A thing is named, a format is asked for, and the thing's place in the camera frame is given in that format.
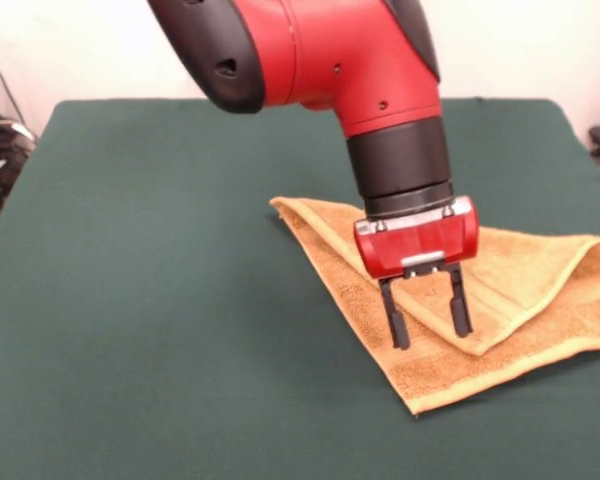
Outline heap of black cables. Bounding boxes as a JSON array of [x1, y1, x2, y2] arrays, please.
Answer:
[[0, 117, 37, 219]]

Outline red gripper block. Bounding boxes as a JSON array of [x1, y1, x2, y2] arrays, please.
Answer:
[[353, 195, 480, 352]]

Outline tan terry towel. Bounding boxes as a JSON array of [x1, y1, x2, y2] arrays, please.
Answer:
[[268, 196, 600, 416]]

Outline dark green table cloth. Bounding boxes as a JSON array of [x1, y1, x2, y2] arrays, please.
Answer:
[[0, 97, 600, 480]]

